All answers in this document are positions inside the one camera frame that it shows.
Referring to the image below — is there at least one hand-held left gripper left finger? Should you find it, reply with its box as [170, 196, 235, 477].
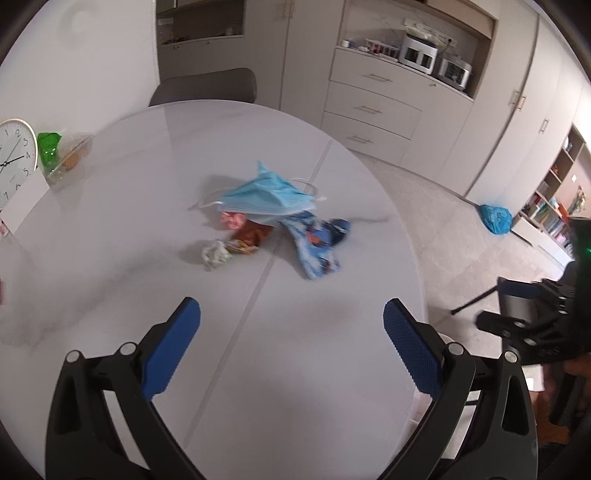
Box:
[45, 296, 206, 480]

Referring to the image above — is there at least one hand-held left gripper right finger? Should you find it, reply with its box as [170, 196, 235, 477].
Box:
[383, 298, 539, 480]

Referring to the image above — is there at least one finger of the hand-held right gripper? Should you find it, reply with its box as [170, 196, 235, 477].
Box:
[476, 310, 555, 354]
[498, 277, 555, 302]

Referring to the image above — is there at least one blue printed packet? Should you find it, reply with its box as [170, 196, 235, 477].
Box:
[277, 210, 343, 280]

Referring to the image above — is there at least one black rod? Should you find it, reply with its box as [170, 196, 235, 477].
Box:
[451, 285, 500, 316]

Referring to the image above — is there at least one blue plastic bag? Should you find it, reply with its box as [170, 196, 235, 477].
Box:
[479, 203, 513, 235]

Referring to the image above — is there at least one white bookshelf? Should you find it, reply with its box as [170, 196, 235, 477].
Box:
[512, 124, 591, 266]

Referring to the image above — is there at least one small white crumpled wrapper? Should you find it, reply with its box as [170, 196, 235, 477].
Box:
[202, 239, 232, 271]

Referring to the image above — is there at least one brown snack wrapper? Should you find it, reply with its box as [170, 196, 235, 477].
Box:
[228, 218, 273, 256]

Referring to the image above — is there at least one dark blue wrapper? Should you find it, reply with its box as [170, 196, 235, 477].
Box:
[318, 218, 352, 247]

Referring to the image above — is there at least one blue face mask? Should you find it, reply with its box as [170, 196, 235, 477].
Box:
[198, 161, 328, 217]

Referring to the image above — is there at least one beige tall cabinet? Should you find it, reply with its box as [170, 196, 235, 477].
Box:
[464, 14, 591, 199]
[244, 0, 347, 125]

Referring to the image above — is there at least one white card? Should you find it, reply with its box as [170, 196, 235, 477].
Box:
[0, 173, 51, 234]

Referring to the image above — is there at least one clear plastic container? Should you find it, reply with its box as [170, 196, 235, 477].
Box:
[44, 134, 95, 185]

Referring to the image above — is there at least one beige drawer cabinet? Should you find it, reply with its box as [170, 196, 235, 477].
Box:
[321, 46, 474, 172]

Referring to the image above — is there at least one silver kitchen appliance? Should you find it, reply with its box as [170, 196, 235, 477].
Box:
[436, 54, 474, 90]

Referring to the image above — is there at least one green plastic wrapper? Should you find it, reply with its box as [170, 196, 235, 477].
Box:
[37, 132, 62, 169]

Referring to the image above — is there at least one white kitchen appliance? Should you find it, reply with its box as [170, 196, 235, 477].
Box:
[399, 32, 439, 75]

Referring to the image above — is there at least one grey chair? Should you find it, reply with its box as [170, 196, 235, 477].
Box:
[148, 68, 257, 108]

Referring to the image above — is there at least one beige niche cabinet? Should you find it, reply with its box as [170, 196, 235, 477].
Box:
[154, 0, 247, 100]

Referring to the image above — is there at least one round white wall clock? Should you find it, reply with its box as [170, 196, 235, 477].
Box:
[0, 119, 38, 210]

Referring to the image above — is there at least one wire rack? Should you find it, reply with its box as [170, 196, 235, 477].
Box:
[365, 39, 400, 58]

